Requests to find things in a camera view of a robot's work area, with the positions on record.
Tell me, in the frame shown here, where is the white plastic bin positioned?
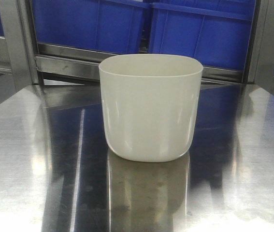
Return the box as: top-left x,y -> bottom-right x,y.
99,54 -> 203,162

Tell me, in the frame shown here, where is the blue plastic crate left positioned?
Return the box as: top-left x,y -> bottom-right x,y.
32,0 -> 150,54

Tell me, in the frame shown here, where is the blue plastic crate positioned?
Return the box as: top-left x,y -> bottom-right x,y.
148,0 -> 256,70
32,0 -> 150,54

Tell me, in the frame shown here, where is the blue plastic crate right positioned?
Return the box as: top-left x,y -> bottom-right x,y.
148,0 -> 256,70

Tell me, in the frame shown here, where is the stainless steel shelf frame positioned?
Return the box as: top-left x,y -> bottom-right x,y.
0,0 -> 274,102

